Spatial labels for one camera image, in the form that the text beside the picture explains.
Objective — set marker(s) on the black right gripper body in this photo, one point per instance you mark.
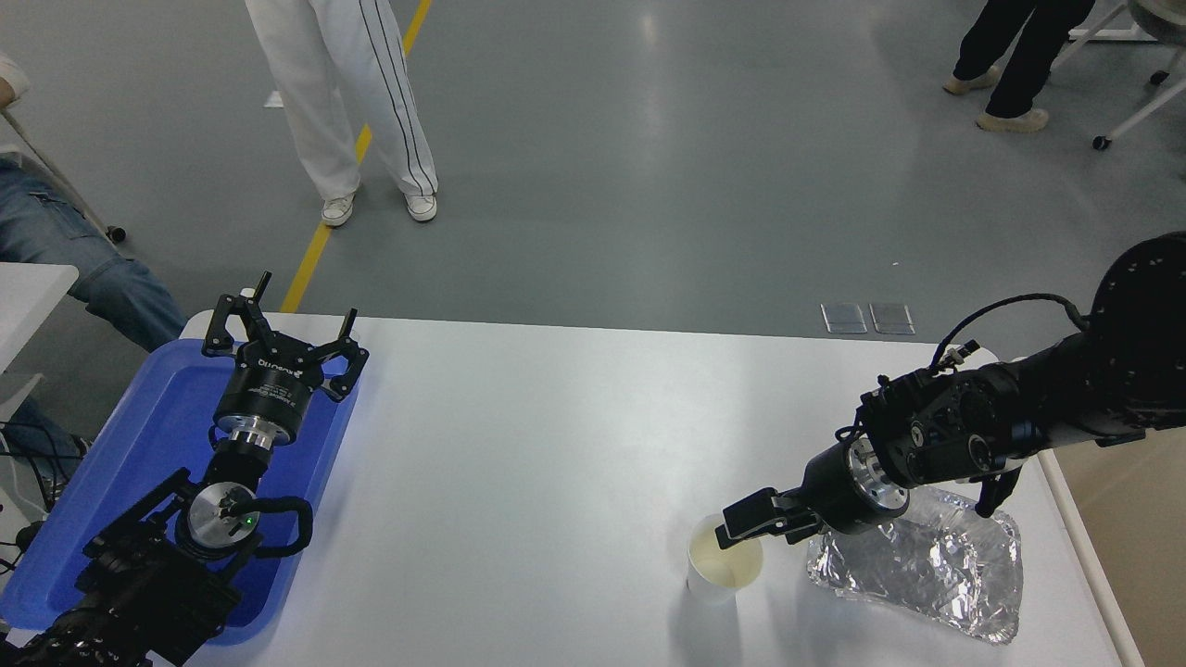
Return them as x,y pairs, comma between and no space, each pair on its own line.
839,491

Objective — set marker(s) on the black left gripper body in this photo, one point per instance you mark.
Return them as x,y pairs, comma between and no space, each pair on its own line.
264,394

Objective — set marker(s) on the white paper cup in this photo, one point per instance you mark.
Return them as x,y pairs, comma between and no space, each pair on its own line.
718,579

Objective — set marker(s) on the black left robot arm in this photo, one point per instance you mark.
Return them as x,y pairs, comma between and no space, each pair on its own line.
139,574

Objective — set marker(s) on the silver foil tray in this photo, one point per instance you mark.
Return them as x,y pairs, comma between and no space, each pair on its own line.
927,574

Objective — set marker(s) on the blue plastic tray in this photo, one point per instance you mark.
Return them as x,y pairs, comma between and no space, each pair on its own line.
139,435

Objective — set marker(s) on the metal floor plate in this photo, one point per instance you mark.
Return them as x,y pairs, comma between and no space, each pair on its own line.
844,318
892,319

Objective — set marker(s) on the seated person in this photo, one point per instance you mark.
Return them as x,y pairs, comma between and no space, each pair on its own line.
56,241

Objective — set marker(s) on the small white side table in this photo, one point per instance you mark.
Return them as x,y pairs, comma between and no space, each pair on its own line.
28,296

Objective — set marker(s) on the standing person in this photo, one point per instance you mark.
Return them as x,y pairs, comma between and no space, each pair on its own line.
1019,56
315,93

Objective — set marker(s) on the large pale bin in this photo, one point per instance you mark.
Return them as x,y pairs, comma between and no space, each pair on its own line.
1140,556

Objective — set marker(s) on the white wheeled chair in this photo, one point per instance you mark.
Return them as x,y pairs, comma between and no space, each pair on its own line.
1144,111

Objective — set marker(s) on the grey chair frame with castor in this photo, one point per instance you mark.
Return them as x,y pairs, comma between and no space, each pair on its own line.
116,235

